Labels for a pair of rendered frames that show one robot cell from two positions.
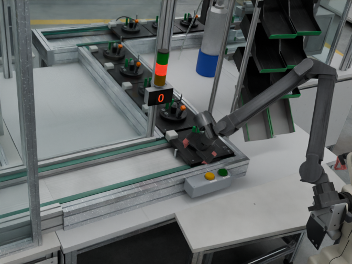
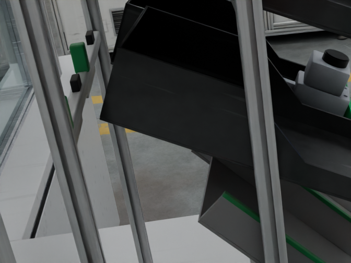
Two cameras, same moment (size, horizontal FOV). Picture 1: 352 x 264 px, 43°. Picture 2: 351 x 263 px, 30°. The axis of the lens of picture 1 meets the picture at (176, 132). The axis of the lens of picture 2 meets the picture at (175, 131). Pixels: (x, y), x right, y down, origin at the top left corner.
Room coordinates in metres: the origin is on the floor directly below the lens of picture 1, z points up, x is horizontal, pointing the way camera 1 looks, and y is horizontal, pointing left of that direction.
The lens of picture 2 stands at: (1.64, 0.18, 1.54)
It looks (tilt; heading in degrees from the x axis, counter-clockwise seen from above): 26 degrees down; 309
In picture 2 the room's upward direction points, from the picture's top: 10 degrees counter-clockwise
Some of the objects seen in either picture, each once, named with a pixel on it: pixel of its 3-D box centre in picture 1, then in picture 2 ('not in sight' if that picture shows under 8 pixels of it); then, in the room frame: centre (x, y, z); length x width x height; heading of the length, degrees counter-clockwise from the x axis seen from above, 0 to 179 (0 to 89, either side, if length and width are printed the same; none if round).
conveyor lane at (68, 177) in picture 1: (139, 164); not in sight; (1.59, 0.14, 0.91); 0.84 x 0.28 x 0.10; 126
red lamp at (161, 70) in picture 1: (161, 67); not in sight; (1.73, 0.10, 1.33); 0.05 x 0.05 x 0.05
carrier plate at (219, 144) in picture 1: (199, 144); not in sight; (1.74, -0.12, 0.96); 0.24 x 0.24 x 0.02; 36
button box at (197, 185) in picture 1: (208, 182); not in sight; (1.52, -0.17, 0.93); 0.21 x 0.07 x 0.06; 126
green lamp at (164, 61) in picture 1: (162, 57); not in sight; (1.73, 0.10, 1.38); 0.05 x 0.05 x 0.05
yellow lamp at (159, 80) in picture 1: (160, 78); not in sight; (1.73, 0.10, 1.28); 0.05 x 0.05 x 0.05
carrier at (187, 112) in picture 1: (173, 108); not in sight; (1.95, 0.03, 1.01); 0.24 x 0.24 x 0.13; 36
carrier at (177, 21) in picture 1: (189, 19); not in sight; (3.28, 0.03, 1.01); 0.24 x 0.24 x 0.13; 36
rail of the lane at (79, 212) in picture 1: (163, 186); not in sight; (1.46, 0.02, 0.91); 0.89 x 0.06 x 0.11; 126
